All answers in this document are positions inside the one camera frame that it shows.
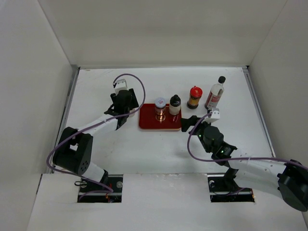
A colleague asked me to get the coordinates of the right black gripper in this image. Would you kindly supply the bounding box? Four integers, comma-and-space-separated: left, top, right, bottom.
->
180, 115, 214, 153

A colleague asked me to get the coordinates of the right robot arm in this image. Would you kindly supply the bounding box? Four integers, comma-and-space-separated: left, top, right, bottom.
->
181, 113, 308, 212

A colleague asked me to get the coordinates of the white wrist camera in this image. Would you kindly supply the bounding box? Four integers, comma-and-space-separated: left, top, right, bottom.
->
113, 78, 128, 95
206, 108, 220, 123

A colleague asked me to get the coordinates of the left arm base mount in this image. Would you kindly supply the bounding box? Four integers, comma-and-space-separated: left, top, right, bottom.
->
74, 172, 124, 203

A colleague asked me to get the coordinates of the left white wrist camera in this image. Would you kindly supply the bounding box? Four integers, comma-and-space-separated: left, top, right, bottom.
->
113, 78, 128, 95

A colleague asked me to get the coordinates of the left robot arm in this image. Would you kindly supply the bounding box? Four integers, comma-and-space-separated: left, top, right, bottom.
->
52, 89, 139, 192

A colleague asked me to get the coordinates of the red-cap dark sauce bottle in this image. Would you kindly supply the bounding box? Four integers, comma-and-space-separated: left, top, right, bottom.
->
187, 86, 203, 109

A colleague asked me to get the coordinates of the red lacquer tray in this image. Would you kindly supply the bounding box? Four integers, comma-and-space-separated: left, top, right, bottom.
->
139, 103, 182, 130

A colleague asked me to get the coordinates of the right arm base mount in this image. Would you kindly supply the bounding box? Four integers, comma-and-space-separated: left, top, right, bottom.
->
207, 168, 255, 203

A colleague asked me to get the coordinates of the purple cable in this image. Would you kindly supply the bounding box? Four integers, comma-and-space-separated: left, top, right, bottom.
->
187, 112, 308, 169
45, 73, 147, 202

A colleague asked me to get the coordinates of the white-lid seasoning jar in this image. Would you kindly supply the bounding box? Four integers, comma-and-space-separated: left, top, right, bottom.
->
154, 97, 166, 122

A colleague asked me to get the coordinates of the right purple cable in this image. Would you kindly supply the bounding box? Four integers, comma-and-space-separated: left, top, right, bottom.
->
187, 112, 308, 169

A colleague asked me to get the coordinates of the tall vinegar bottle black cap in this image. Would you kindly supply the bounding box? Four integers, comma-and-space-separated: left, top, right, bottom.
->
205, 76, 226, 110

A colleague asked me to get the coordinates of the black-cap white salt bottle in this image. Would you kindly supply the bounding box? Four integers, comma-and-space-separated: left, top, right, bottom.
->
169, 94, 181, 116

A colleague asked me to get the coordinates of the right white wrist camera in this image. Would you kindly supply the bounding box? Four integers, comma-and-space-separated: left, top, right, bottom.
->
206, 108, 220, 123

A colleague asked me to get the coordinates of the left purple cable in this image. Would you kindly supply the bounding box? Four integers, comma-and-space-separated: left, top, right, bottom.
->
45, 73, 147, 202

